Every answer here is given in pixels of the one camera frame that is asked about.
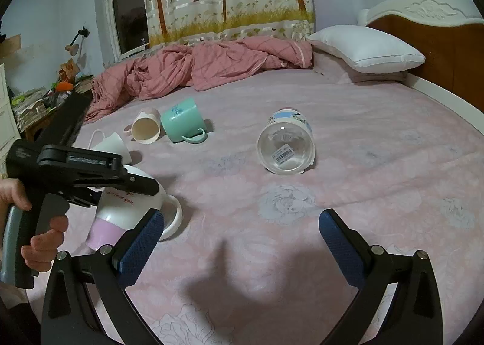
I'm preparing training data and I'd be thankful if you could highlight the wooden desk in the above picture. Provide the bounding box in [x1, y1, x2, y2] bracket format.
[19, 112, 57, 142]

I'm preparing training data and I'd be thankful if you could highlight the stack of books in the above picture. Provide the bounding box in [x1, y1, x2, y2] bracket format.
[74, 75, 96, 95]

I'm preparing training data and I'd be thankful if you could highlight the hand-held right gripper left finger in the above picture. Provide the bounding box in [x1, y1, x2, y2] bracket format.
[40, 209, 165, 345]

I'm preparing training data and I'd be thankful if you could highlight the cardboard piece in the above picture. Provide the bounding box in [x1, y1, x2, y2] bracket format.
[0, 33, 22, 59]

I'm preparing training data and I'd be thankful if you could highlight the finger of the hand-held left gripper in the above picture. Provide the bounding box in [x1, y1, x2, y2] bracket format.
[66, 187, 101, 208]
[88, 164, 160, 197]

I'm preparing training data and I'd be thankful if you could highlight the pink pillow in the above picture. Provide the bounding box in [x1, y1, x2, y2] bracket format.
[313, 48, 409, 85]

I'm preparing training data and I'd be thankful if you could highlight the cluttered side desk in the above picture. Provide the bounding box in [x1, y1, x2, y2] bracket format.
[11, 86, 61, 128]

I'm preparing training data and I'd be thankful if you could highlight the cream cup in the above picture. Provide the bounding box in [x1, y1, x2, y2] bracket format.
[125, 111, 162, 145]

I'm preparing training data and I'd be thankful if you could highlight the teal mug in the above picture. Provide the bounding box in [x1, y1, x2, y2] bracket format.
[161, 99, 208, 144]

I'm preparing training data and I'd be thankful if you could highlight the person's left hand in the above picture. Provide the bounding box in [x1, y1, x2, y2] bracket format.
[0, 179, 69, 274]

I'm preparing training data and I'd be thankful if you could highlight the white and brown bed headboard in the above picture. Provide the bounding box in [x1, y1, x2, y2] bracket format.
[357, 0, 484, 115]

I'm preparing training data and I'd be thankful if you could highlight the small white cup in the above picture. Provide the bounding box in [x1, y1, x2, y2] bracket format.
[89, 129, 132, 166]

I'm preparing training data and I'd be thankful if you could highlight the white and pink mug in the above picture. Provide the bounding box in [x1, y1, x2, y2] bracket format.
[85, 164, 183, 257]

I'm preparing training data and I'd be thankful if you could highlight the white pillow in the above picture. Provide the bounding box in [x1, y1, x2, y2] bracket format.
[306, 25, 426, 74]

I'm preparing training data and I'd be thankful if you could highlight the white drawer cabinet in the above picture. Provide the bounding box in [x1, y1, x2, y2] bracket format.
[0, 63, 21, 164]

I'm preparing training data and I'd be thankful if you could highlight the wall lamp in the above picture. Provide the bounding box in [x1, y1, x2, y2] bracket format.
[65, 27, 90, 57]

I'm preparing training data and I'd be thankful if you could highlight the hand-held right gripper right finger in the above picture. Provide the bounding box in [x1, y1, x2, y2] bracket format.
[319, 208, 444, 345]

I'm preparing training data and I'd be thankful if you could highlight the pink checked quilt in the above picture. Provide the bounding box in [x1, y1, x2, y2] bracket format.
[84, 36, 314, 124]

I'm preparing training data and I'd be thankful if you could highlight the white framed window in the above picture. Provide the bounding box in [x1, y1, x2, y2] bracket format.
[104, 0, 152, 62]

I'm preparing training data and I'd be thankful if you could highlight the clear printed cup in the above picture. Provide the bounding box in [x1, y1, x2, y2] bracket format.
[257, 108, 316, 175]

